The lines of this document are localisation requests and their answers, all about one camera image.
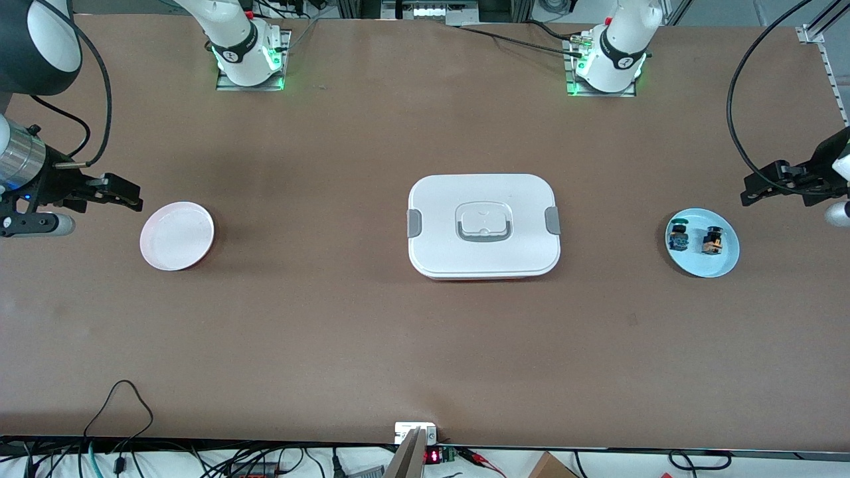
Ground small white metal bracket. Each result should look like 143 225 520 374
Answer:
394 422 438 445

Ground pink round plate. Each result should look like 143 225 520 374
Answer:
139 201 216 272

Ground brown cardboard box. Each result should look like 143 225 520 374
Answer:
528 451 580 478

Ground aluminium frame rail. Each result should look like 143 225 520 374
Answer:
796 0 850 127

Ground grey power strip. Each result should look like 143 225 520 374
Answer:
382 0 480 23

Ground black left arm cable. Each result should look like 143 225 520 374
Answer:
726 0 850 197

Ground light blue round plate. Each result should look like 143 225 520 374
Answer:
665 208 740 279

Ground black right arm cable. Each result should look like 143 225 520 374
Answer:
29 25 114 169

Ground white lunch box grey clips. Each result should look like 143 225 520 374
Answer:
406 173 562 282

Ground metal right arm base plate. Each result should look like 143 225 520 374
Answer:
214 29 293 92

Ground thin black cable loop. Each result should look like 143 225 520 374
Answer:
83 379 155 460

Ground red wire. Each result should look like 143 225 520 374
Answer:
458 447 509 477

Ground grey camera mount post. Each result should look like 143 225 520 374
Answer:
384 427 429 478

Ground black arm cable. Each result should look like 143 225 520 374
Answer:
29 25 114 169
726 0 850 197

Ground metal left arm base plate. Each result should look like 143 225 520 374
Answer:
563 33 639 99

